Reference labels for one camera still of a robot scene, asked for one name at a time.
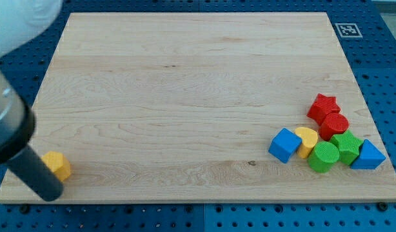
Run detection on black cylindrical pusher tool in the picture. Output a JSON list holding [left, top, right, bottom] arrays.
[[6, 146, 63, 202]]

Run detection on white fiducial marker tag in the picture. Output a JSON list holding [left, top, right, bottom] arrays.
[[335, 23, 362, 38]]

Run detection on green cylinder block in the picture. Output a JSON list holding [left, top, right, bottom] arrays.
[[308, 141, 340, 173]]

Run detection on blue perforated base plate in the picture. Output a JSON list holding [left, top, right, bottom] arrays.
[[0, 0, 396, 231]]

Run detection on red cylinder block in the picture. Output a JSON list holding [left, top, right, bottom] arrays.
[[319, 113, 349, 141]]

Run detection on blue cube block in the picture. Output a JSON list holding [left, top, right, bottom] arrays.
[[268, 128, 302, 164]]

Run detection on yellow heart block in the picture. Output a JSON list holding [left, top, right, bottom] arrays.
[[294, 127, 319, 159]]

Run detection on red star block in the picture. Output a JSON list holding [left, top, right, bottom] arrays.
[[307, 93, 341, 126]]

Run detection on green star block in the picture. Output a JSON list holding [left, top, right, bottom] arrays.
[[330, 130, 364, 166]]

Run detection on blue triangle block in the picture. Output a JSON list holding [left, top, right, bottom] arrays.
[[350, 139, 386, 169]]

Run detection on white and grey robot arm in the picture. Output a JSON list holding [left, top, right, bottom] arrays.
[[0, 0, 63, 164]]

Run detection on wooden board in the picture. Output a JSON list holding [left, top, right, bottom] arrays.
[[30, 12, 396, 204]]

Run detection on yellow hexagon block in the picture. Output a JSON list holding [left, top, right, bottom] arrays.
[[41, 151, 72, 182]]

